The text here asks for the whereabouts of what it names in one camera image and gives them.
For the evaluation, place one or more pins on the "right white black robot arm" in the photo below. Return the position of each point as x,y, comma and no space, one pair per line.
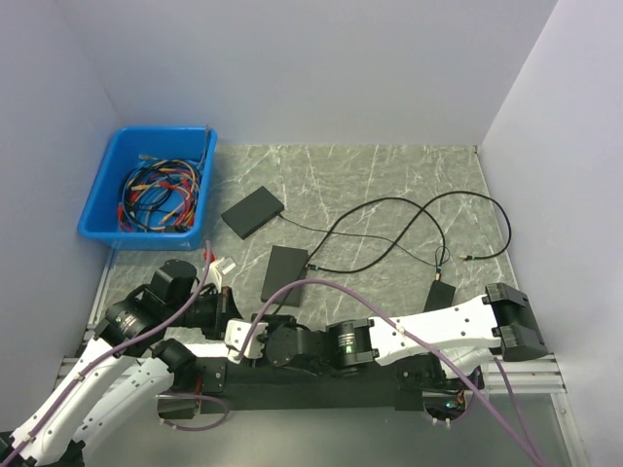
460,337

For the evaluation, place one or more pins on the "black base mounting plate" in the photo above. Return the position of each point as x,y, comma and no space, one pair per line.
415,384

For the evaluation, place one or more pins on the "black power adapter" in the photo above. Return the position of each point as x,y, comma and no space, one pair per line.
440,295

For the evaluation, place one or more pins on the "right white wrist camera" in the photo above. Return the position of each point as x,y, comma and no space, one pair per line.
243,341

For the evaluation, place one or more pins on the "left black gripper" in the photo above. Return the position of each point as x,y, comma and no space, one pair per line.
225,310

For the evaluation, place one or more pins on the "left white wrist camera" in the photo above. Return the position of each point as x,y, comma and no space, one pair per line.
216,268

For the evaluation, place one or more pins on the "black network switch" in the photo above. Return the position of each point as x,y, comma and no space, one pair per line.
253,212
285,265

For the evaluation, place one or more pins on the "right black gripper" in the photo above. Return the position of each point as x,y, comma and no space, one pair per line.
274,320

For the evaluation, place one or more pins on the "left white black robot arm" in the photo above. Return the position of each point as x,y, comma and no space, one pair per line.
127,363

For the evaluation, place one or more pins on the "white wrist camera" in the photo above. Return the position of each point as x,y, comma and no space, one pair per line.
216,268
243,341

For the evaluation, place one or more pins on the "blue plastic bin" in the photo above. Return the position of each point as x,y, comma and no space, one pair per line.
151,190

